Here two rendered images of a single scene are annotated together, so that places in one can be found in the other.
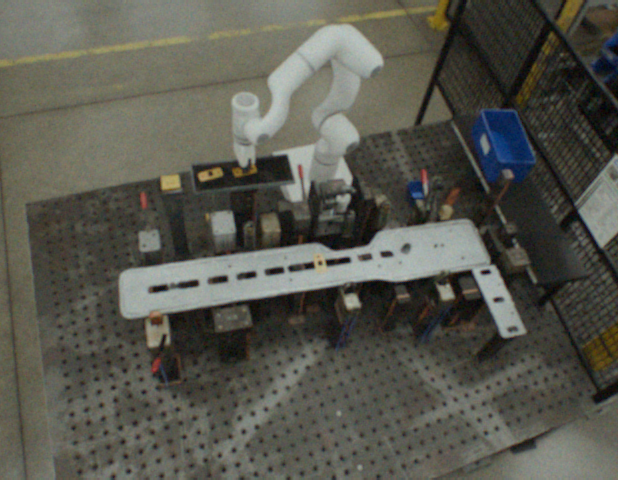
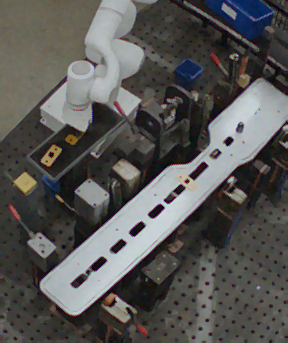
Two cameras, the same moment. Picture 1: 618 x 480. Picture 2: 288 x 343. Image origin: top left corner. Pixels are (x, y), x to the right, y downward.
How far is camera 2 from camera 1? 107 cm
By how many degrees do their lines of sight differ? 20
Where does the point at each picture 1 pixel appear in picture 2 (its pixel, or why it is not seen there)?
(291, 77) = (110, 30)
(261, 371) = (181, 299)
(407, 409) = not seen: outside the picture
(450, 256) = (270, 115)
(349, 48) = not seen: outside the picture
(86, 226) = not seen: outside the picture
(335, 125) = (119, 50)
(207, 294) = (121, 262)
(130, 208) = not seen: outside the picture
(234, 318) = (163, 266)
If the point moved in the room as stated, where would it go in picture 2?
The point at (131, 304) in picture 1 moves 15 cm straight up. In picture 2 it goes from (71, 303) to (71, 287)
